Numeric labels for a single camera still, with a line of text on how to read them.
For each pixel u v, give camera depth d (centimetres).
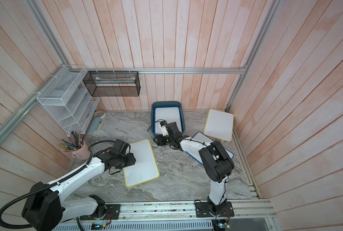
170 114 114
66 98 70
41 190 40
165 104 117
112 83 106
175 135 75
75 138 88
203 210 73
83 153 89
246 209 76
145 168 83
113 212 74
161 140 82
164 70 98
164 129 86
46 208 39
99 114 118
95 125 104
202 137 104
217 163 50
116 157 64
